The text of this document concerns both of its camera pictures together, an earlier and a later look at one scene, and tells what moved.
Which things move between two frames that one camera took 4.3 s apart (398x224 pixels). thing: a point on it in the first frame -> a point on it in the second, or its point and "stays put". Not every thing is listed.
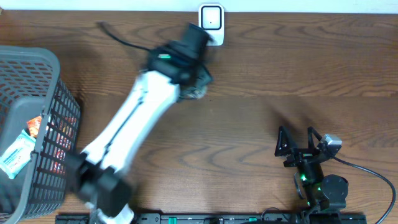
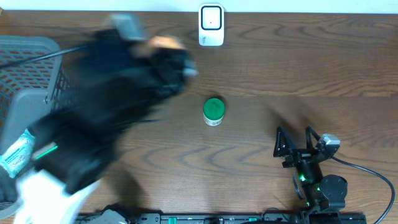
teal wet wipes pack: x=18 y=155 stays put
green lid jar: x=194 y=91 -> x=214 y=111
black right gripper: x=301 y=154 stays put
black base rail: x=219 y=218 stays put
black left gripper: x=200 y=71 -> x=154 y=63
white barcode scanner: x=211 y=18 stays put
